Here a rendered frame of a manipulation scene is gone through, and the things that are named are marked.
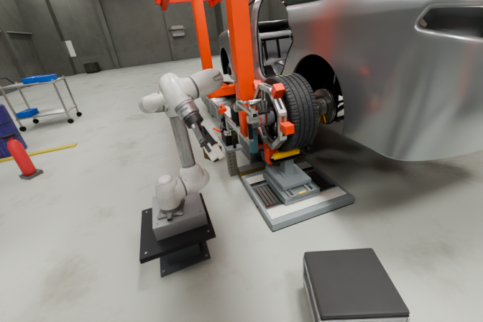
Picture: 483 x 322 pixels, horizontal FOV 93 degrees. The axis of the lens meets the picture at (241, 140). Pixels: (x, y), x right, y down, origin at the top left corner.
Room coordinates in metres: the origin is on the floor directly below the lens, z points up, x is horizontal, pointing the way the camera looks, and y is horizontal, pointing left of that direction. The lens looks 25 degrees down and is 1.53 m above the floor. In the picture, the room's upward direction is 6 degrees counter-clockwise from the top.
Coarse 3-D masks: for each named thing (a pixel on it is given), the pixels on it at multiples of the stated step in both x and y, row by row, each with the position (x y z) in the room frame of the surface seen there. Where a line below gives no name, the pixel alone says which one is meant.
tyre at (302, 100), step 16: (272, 80) 1.89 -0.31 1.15; (288, 80) 1.80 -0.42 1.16; (304, 80) 1.81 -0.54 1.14; (288, 96) 1.67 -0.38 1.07; (304, 96) 1.69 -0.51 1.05; (288, 112) 1.65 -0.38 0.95; (304, 112) 1.63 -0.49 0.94; (304, 128) 1.62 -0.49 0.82; (288, 144) 1.66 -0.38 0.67; (304, 144) 1.71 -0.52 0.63
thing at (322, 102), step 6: (318, 90) 2.04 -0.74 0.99; (324, 90) 1.96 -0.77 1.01; (318, 96) 2.03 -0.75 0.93; (324, 96) 1.95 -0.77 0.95; (330, 96) 1.88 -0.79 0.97; (318, 102) 1.95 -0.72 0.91; (324, 102) 1.94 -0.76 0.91; (330, 102) 1.88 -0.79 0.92; (324, 108) 1.91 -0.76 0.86; (330, 108) 1.87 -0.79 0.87; (324, 114) 1.94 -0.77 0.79; (330, 114) 1.87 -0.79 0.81; (330, 120) 1.86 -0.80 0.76
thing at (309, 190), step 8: (264, 176) 2.03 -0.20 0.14; (272, 184) 1.84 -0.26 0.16; (304, 184) 1.78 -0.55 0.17; (312, 184) 1.79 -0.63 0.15; (280, 192) 1.73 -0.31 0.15; (288, 192) 1.68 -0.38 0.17; (296, 192) 1.70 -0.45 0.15; (304, 192) 1.66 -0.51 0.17; (312, 192) 1.68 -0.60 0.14; (288, 200) 1.61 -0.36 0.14; (296, 200) 1.63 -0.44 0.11
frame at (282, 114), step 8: (264, 88) 1.86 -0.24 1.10; (256, 96) 2.05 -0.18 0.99; (280, 104) 1.68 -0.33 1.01; (280, 112) 1.62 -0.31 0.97; (280, 120) 1.62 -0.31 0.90; (264, 128) 2.04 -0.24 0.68; (264, 136) 1.98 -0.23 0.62; (280, 136) 1.62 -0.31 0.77; (272, 144) 1.75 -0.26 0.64; (280, 144) 1.72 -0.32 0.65
